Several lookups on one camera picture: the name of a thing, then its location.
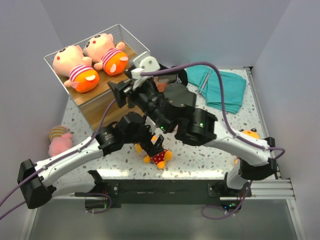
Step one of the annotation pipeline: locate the yellow frog plush right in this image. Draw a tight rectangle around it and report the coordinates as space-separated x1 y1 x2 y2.
234 128 260 165

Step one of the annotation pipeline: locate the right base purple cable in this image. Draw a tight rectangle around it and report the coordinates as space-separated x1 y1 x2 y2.
201 199 242 221

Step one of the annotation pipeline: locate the teal folded cloth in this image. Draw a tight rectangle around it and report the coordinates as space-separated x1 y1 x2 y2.
186 65 247 114

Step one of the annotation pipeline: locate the aluminium frame rail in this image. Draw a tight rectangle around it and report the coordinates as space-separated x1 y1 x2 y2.
243 66 306 240

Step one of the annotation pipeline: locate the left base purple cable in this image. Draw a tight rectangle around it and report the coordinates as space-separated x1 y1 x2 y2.
84 192 114 215

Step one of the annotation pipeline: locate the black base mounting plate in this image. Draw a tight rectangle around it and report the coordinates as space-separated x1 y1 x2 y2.
84 179 251 211

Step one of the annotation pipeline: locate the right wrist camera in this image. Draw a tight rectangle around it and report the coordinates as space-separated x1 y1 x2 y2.
124 51 161 91

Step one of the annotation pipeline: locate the black printed garment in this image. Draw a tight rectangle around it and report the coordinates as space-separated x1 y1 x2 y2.
153 69 189 93

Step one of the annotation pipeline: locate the yellow frog plush centre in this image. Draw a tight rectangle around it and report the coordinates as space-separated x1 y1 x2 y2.
134 143 173 170

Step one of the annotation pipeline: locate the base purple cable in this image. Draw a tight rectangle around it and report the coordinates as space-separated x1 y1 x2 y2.
201 199 242 221
84 192 114 215

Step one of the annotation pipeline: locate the large black-haired boy plush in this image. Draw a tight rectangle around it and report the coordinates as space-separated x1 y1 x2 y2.
83 33 129 76

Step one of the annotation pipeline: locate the pink frog plush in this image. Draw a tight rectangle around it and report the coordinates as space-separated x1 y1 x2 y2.
48 125 73 157

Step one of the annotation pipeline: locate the white wire wooden shelf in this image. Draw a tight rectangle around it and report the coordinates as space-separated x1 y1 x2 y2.
44 24 148 128

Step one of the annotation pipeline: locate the yellow frog plush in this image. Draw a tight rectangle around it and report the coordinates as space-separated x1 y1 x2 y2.
234 128 260 165
134 143 173 170

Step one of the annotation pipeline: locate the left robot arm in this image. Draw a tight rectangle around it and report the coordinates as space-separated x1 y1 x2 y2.
17 112 169 209

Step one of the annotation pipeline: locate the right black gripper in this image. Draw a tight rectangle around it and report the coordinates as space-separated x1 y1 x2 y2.
107 69 172 133

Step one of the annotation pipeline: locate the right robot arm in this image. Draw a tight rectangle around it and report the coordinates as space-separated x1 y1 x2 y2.
108 79 277 197

